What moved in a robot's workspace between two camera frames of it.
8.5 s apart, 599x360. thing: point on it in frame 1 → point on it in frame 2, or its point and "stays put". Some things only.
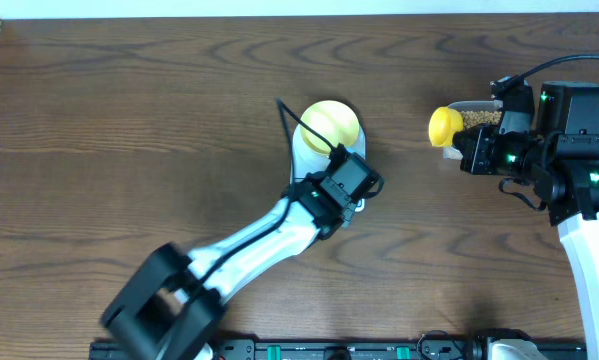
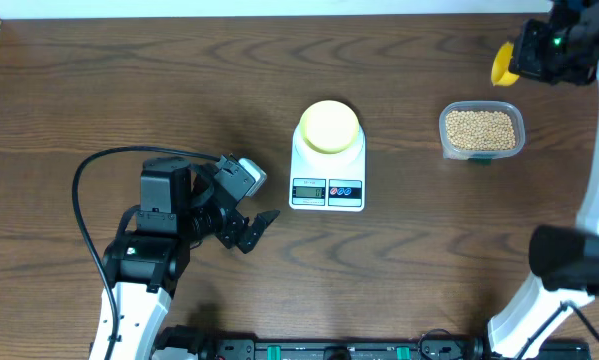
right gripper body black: [496, 154] → [552, 56]
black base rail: [326, 349] stays put
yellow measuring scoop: [444, 122] → [500, 74]
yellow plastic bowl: [333, 120] stays put
